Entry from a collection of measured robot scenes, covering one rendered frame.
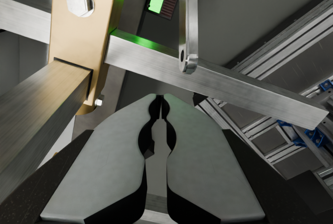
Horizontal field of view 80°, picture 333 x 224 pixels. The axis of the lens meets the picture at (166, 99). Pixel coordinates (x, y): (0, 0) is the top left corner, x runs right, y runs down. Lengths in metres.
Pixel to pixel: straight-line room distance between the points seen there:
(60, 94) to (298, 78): 1.03
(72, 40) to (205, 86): 0.14
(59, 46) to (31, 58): 0.33
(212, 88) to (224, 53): 0.92
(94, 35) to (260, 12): 1.01
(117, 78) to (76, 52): 0.19
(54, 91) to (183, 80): 0.12
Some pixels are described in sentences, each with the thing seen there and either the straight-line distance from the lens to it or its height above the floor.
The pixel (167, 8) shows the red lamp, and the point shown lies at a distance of 0.35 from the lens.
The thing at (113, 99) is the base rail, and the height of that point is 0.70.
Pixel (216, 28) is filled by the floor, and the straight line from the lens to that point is 1.10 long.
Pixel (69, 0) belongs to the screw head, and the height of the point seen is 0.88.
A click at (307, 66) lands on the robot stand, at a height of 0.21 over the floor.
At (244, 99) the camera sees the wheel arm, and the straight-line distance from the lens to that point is 0.24.
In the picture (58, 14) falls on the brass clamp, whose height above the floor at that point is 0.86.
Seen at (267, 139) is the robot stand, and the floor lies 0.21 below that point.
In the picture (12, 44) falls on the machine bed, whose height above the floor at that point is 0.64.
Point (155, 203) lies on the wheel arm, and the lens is 0.38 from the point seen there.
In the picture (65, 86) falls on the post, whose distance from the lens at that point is 0.18.
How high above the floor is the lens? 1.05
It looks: 60 degrees down
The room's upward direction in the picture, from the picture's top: 180 degrees counter-clockwise
